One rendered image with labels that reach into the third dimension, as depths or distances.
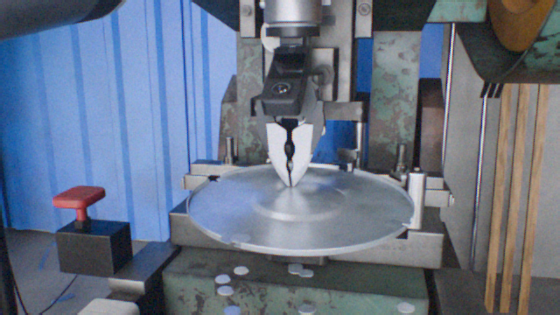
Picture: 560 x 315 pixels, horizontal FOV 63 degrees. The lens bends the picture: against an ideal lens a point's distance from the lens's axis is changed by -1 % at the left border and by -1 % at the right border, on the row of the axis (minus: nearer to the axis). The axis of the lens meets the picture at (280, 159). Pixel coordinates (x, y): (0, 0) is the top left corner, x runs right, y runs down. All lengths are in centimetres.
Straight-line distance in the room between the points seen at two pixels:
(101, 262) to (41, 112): 180
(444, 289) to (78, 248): 55
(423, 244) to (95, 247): 50
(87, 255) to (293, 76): 42
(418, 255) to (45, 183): 213
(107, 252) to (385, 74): 63
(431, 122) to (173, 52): 134
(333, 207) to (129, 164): 182
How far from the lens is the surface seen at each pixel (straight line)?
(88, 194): 75
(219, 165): 88
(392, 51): 99
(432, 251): 75
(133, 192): 236
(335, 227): 53
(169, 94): 216
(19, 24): 19
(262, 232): 52
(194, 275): 72
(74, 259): 78
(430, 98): 113
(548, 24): 60
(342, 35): 74
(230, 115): 114
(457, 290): 72
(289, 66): 57
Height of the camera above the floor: 98
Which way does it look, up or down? 14 degrees down
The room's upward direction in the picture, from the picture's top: straight up
